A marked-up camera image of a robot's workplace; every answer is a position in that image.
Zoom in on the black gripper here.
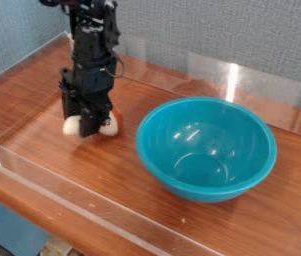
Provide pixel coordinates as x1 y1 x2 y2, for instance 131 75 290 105
59 56 116 138

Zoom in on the white brown toy mushroom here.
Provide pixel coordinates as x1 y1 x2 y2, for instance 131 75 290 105
62 107 122 138

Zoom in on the blue plastic bowl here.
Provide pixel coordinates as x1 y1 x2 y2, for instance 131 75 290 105
136 97 278 203

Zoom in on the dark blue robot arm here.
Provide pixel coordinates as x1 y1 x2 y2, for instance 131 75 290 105
38 0 120 137

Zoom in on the clear acrylic left barrier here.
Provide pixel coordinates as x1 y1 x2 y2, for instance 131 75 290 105
0 34 72 138

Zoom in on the clear acrylic barrier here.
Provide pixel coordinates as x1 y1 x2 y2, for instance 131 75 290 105
0 34 72 138
116 35 301 135
0 146 223 256

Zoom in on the clear acrylic back barrier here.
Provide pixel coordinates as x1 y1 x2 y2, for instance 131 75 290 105
116 35 301 135

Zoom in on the clear acrylic front barrier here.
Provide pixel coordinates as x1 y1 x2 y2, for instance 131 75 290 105
0 146 223 256

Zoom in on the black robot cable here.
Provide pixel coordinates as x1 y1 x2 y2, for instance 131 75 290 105
103 49 127 80

